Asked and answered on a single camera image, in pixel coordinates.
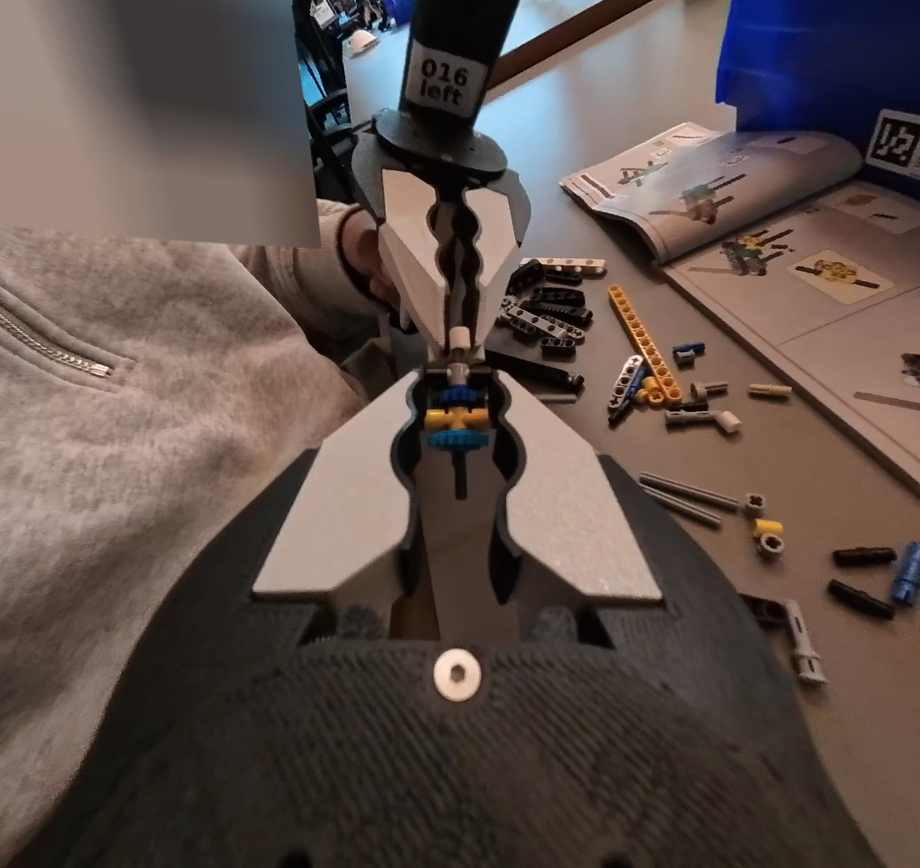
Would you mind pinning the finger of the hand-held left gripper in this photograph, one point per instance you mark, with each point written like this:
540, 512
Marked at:
410, 250
496, 235

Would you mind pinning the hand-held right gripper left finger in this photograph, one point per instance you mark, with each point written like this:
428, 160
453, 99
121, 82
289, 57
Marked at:
338, 523

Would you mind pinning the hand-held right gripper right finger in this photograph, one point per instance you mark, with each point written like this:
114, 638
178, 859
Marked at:
575, 523

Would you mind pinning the multicolour lego gear assembly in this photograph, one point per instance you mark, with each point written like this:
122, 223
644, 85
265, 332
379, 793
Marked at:
456, 419

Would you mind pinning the person's left forearm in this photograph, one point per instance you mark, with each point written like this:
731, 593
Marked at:
316, 293

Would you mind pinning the pile of dark lego beams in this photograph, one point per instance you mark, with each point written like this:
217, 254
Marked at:
553, 321

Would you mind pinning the long light grey lego axle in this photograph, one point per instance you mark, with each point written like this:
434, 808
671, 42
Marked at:
557, 398

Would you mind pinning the long black lego beam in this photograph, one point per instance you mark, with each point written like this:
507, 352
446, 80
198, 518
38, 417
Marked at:
532, 368

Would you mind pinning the light grey five-hole lego beam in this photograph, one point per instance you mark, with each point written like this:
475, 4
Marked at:
627, 386

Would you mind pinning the yellow lego tube connector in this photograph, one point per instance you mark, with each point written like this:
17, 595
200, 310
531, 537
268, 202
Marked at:
655, 390

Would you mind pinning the grey lego connector white end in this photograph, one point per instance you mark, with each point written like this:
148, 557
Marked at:
701, 420

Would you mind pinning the long yellow lego beam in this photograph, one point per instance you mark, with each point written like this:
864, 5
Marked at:
643, 339

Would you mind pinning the grey lego bush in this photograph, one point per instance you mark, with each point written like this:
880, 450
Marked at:
770, 547
755, 505

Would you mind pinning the yellow lego bush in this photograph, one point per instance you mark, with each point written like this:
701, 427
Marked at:
769, 528

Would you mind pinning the blue and grey lego connector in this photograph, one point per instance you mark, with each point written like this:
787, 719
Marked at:
688, 352

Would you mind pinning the cream lego pin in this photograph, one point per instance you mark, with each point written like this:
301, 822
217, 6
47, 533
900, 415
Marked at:
769, 390

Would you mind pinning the lego instruction booklet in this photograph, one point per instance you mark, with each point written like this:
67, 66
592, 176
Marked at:
790, 271

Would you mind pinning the long blue lego pin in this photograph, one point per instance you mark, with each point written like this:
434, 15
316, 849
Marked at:
907, 573

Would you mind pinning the person's left hand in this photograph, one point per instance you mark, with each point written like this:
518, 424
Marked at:
359, 257

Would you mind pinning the grey wood-edged table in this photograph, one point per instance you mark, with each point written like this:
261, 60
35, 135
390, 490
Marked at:
575, 27

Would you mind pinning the person in grey hoodie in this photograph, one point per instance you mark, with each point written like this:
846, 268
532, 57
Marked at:
144, 451

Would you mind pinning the grey white connector piece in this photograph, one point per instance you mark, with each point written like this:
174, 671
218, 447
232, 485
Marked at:
798, 631

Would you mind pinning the blue plastic bin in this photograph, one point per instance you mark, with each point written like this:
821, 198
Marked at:
805, 55

